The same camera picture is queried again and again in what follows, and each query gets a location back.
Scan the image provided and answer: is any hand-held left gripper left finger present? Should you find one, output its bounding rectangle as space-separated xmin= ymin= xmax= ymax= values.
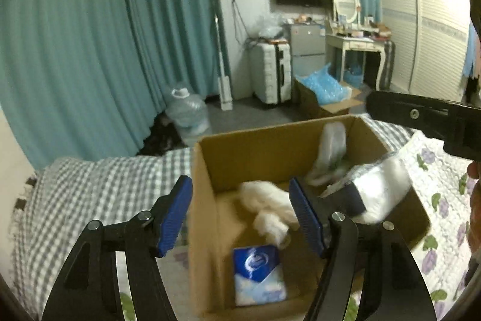
xmin=41 ymin=175 xmax=194 ymax=321

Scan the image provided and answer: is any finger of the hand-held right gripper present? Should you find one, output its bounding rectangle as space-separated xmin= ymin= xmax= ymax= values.
xmin=319 ymin=181 xmax=367 ymax=216
xmin=366 ymin=90 xmax=458 ymax=142

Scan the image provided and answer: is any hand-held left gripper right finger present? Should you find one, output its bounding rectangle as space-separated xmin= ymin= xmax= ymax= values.
xmin=289 ymin=177 xmax=438 ymax=321

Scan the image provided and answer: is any white packet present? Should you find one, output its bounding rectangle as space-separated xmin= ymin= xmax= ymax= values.
xmin=321 ymin=156 xmax=412 ymax=224

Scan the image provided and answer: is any person's right hand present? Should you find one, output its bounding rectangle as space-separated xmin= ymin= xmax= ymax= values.
xmin=466 ymin=161 xmax=481 ymax=258

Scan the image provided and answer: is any white fluffy towel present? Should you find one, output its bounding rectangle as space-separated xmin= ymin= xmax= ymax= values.
xmin=238 ymin=181 xmax=301 ymax=248

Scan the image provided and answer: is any blue water jug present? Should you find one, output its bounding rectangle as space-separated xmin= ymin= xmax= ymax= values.
xmin=344 ymin=64 xmax=364 ymax=87

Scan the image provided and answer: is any dark cloth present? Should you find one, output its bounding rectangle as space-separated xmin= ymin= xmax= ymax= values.
xmin=137 ymin=110 xmax=185 ymax=157

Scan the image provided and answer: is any blue tissue packet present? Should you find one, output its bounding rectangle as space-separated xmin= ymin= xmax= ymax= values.
xmin=232 ymin=245 xmax=287 ymax=307

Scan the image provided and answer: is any blue water bottle pack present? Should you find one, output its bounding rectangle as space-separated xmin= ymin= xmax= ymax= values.
xmin=295 ymin=63 xmax=352 ymax=106

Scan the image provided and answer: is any white vanity table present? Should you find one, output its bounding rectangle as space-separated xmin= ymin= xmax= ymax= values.
xmin=325 ymin=32 xmax=388 ymax=82

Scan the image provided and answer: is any cardboard box with flaps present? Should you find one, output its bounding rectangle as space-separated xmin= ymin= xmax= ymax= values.
xmin=294 ymin=75 xmax=364 ymax=119

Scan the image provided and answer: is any white louvred wardrobe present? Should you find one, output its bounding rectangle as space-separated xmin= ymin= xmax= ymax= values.
xmin=376 ymin=0 xmax=473 ymax=100

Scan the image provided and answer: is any large clear water jug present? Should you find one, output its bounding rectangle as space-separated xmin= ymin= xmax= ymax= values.
xmin=165 ymin=82 xmax=210 ymax=146

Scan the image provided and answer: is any grey mini fridge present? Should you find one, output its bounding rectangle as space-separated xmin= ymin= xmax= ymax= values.
xmin=283 ymin=23 xmax=327 ymax=76

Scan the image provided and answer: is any white oval mirror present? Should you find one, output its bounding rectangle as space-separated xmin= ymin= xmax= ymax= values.
xmin=334 ymin=0 xmax=359 ymax=24

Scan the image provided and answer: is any white suitcase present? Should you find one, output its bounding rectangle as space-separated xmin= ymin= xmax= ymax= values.
xmin=251 ymin=41 xmax=293 ymax=105

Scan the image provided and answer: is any white stick mop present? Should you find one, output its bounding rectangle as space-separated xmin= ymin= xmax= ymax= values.
xmin=214 ymin=14 xmax=233 ymax=112

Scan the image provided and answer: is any crumpled clear plastic bag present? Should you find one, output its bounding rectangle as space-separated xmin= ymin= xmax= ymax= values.
xmin=246 ymin=13 xmax=285 ymax=42

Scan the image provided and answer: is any wall cable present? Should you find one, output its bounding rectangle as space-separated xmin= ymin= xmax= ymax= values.
xmin=231 ymin=0 xmax=246 ymax=44

